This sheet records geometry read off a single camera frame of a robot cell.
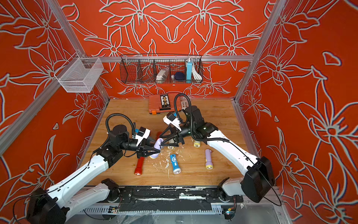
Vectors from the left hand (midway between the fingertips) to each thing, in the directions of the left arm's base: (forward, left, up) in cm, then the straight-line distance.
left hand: (159, 147), depth 64 cm
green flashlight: (+15, -20, -22) cm, 34 cm away
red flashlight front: (-3, +15, -25) cm, 29 cm away
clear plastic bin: (+45, +61, +7) cm, 76 cm away
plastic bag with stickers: (+51, -11, -22) cm, 56 cm away
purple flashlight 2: (+2, -27, -21) cm, 35 cm away
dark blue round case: (+52, -6, +4) cm, 52 cm away
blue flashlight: (-3, -8, -22) cm, 23 cm away
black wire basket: (+59, +22, +4) cm, 63 cm away
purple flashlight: (-1, 0, +4) cm, 5 cm away
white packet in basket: (+50, +6, +6) cm, 50 cm away
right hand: (0, -1, +5) cm, 5 cm away
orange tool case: (+45, +6, -17) cm, 49 cm away
